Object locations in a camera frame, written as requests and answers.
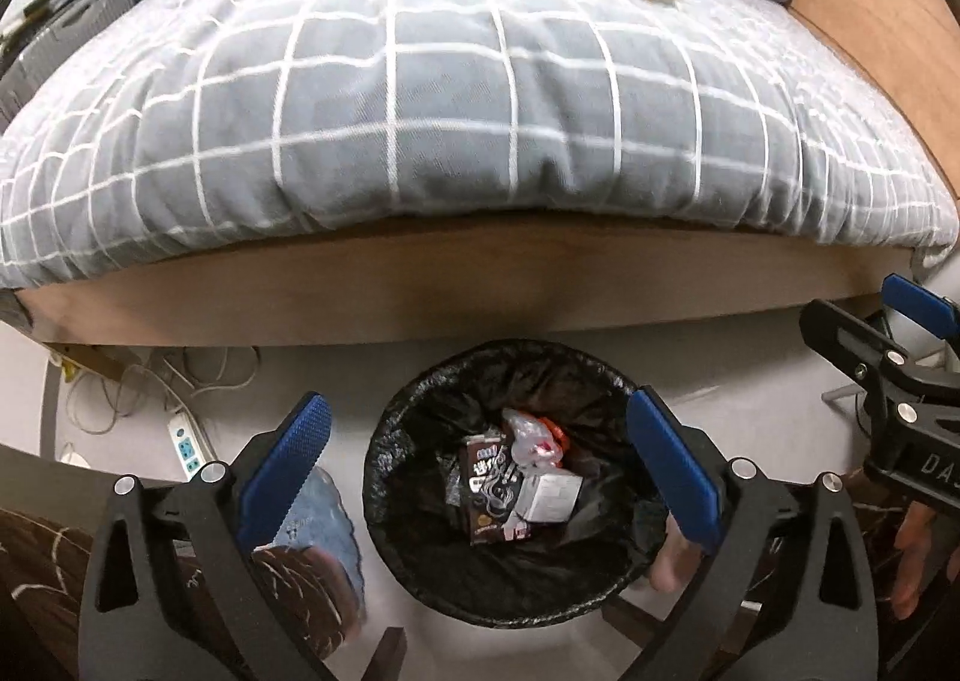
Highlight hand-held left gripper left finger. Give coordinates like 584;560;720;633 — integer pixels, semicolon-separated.
79;392;353;681

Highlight clear plastic wrapper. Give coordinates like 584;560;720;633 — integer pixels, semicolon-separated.
501;409;571;472

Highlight bed with grey checked sheet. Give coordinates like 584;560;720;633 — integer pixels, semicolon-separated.
15;0;960;382

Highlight grey checked bedsheet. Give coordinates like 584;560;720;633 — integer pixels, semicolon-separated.
0;0;960;292

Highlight person's right hand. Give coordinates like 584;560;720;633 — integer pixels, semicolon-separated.
892;501;960;622

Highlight dark wooden chair leg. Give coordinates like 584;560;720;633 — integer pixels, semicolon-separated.
360;627;406;681
602;595;661;641

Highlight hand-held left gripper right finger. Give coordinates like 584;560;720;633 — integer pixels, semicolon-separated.
622;388;880;681

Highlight blue slipper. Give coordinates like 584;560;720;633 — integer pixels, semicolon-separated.
270;467;366;622

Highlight black trash bin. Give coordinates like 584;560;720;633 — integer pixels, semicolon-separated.
362;338;668;628

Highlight dark snack packet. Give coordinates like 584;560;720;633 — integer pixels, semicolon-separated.
459;430;530;547

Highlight white power strip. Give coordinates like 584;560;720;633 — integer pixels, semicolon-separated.
166;411;211;481

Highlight person's left leg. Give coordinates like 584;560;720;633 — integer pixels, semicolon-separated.
0;508;368;681

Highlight white cables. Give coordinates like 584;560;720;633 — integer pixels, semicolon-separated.
56;343;260;438

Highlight black bin liner bag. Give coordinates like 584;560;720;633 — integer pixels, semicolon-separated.
364;340;667;618

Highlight white packet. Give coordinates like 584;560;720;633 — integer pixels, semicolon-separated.
517;471;584;524

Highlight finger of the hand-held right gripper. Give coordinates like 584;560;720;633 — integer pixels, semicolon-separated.
799;300;960;442
883;274;960;342

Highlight grey suitcase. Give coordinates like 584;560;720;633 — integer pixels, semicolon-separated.
0;0;147;119

